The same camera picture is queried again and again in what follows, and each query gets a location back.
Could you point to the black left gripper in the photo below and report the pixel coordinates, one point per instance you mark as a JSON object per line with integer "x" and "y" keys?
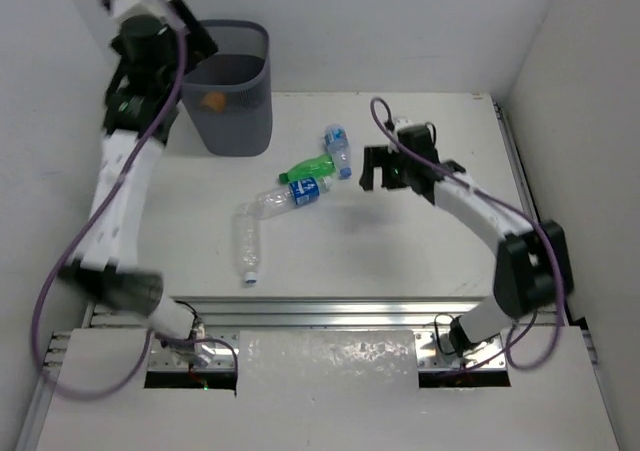
{"x": 195, "y": 33}

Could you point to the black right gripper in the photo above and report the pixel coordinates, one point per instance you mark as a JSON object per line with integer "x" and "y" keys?
{"x": 380, "y": 157}

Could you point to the small bottle light blue label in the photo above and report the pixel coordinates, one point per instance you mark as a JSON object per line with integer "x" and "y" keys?
{"x": 338, "y": 147}

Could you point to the orange juice bottle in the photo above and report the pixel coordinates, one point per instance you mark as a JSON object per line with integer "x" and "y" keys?
{"x": 214, "y": 101}

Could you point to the clear bottle dark blue label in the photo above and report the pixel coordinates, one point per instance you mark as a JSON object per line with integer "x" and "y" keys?
{"x": 291, "y": 196}

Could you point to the clear crushed bottle white cap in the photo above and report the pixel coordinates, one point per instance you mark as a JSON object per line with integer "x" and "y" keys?
{"x": 247, "y": 243}

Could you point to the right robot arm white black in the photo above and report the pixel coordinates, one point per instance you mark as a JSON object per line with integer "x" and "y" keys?
{"x": 532, "y": 265}

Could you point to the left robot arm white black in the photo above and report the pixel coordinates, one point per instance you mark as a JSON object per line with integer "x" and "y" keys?
{"x": 139, "y": 113}

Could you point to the grey mesh waste bin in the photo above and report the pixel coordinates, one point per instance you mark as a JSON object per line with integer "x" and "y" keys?
{"x": 240, "y": 70}

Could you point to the green plastic bottle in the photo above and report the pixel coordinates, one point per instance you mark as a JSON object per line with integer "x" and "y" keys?
{"x": 317, "y": 167}

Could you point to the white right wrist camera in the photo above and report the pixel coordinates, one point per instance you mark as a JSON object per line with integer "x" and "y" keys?
{"x": 402, "y": 122}

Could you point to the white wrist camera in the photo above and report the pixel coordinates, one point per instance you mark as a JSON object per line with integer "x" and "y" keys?
{"x": 402, "y": 122}
{"x": 127, "y": 1}

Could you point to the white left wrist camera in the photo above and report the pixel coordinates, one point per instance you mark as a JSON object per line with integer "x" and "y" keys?
{"x": 127, "y": 1}

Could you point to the aluminium front rail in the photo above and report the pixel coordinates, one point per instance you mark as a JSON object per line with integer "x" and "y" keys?
{"x": 325, "y": 313}

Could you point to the aluminium rail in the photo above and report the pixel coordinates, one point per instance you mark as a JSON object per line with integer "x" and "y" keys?
{"x": 325, "y": 313}
{"x": 529, "y": 206}
{"x": 43, "y": 394}

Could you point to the aluminium right side rail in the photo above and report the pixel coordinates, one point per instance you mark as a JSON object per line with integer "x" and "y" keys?
{"x": 529, "y": 206}

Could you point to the aluminium left side rail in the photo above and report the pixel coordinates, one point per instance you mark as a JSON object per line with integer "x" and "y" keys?
{"x": 43, "y": 394}

